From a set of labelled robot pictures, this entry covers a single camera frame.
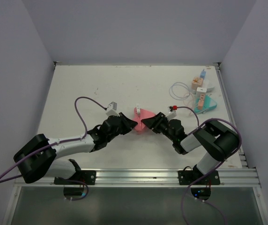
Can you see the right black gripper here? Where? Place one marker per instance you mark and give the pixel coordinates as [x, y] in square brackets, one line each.
[153, 122]

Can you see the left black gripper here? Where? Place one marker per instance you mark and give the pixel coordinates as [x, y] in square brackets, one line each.
[129, 123]

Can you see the white plug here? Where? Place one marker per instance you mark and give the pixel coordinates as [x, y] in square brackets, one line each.
[138, 109]

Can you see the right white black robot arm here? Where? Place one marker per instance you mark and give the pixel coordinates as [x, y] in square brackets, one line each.
[218, 137]

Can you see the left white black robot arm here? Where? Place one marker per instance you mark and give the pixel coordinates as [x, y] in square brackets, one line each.
[42, 157]

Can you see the teal triangular socket adapter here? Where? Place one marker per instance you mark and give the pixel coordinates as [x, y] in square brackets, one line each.
[209, 105]

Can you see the blue small plug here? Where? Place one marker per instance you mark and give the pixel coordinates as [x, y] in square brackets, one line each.
[203, 74]

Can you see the white square charger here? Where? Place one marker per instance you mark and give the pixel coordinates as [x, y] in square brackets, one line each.
[201, 91]

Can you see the white triangular adapter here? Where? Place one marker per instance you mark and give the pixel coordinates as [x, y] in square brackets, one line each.
[208, 85]

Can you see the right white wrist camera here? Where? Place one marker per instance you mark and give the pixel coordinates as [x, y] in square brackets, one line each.
[171, 115]

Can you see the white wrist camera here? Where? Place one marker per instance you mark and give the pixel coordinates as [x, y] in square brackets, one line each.
[171, 115]
[111, 110]

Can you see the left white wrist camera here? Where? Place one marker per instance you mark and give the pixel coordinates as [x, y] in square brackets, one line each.
[111, 110]

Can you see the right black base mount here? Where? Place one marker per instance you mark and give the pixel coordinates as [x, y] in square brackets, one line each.
[188, 175]

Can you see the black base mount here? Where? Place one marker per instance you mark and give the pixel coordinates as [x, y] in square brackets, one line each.
[84, 176]
[188, 175]

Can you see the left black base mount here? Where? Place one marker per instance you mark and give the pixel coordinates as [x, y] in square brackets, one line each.
[84, 176]

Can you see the aluminium front rail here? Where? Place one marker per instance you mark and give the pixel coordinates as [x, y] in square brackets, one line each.
[169, 178]

